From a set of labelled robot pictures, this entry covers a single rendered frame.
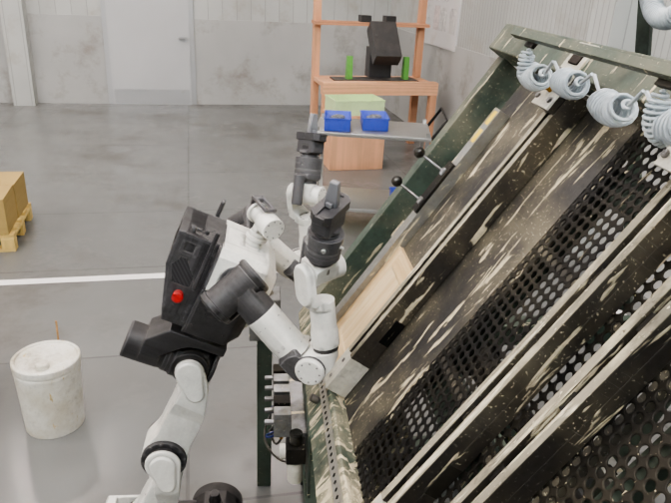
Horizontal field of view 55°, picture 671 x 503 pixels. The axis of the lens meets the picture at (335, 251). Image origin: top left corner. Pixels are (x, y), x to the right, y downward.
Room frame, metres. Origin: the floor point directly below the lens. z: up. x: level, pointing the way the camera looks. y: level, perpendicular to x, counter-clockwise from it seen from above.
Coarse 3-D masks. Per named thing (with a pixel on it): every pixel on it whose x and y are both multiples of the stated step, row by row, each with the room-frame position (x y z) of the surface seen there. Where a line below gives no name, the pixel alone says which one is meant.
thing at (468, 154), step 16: (480, 128) 2.08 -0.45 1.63; (496, 128) 2.04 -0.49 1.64; (480, 144) 2.04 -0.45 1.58; (464, 160) 2.03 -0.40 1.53; (448, 176) 2.03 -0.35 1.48; (448, 192) 2.03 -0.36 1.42; (432, 208) 2.02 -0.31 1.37; (416, 224) 2.02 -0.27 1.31; (400, 240) 2.01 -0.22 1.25; (384, 256) 2.01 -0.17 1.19; (368, 272) 2.01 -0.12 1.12; (352, 288) 2.02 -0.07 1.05; (336, 320) 1.99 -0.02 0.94
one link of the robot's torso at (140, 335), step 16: (160, 320) 1.69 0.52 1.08; (128, 336) 1.62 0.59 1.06; (144, 336) 1.63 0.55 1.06; (160, 336) 1.61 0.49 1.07; (176, 336) 1.61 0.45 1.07; (192, 336) 1.63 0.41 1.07; (128, 352) 1.61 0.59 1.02; (144, 352) 1.60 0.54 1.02; (160, 352) 1.61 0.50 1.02; (224, 352) 1.63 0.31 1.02; (160, 368) 1.62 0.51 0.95
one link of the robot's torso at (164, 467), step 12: (156, 456) 1.58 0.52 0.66; (168, 456) 1.58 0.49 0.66; (156, 468) 1.57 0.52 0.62; (168, 468) 1.57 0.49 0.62; (180, 468) 1.59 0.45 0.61; (156, 480) 1.57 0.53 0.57; (168, 480) 1.57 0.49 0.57; (180, 480) 1.59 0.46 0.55; (144, 492) 1.65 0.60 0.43; (156, 492) 1.58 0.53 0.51; (168, 492) 1.58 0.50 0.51
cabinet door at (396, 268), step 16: (400, 256) 1.94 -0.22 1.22; (384, 272) 1.95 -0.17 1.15; (400, 272) 1.86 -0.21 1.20; (368, 288) 1.97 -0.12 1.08; (384, 288) 1.88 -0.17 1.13; (352, 304) 1.98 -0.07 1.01; (368, 304) 1.89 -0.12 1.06; (352, 320) 1.90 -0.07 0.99; (368, 320) 1.81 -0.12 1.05; (352, 336) 1.82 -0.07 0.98
